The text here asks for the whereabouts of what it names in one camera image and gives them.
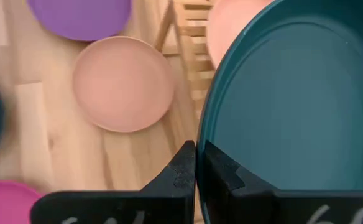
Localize magenta plate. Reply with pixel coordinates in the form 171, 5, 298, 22
0, 180, 44, 224

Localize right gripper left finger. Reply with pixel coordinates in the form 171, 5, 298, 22
29, 139, 198, 224

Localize salmon pink plate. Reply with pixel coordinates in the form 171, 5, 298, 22
206, 0, 274, 68
71, 35, 175, 134

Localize wooden slatted shelf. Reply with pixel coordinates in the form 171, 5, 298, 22
153, 0, 216, 121

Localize teal plate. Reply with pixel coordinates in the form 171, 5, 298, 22
196, 0, 363, 224

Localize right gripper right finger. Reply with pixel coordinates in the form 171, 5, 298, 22
200, 139, 363, 224

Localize purple plate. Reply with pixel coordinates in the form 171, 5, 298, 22
25, 0, 132, 42

